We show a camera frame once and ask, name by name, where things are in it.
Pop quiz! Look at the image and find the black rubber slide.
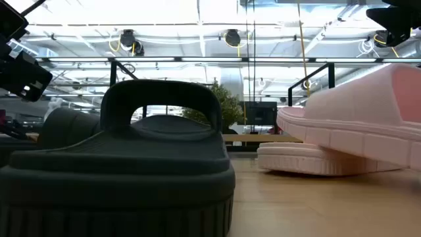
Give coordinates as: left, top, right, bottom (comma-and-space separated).
0, 78, 236, 237
36, 107, 103, 149

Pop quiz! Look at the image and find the pink rubber slide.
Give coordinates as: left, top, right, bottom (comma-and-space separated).
256, 141, 406, 176
275, 63, 421, 171

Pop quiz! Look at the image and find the black monitor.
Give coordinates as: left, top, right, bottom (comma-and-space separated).
242, 101, 278, 135

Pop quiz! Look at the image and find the potted green plant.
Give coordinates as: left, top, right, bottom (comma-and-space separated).
182, 80, 245, 134

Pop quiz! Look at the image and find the black ceiling cable reel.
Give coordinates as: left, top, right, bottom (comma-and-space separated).
224, 28, 243, 48
118, 28, 145, 57
374, 29, 401, 48

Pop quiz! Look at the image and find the yellow cable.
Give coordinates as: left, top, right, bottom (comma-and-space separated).
297, 0, 312, 98

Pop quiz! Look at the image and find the black frame wooden shoe shelf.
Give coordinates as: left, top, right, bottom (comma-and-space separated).
110, 60, 335, 144

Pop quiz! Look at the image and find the black table rig frame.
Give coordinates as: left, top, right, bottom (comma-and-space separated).
226, 144, 261, 153

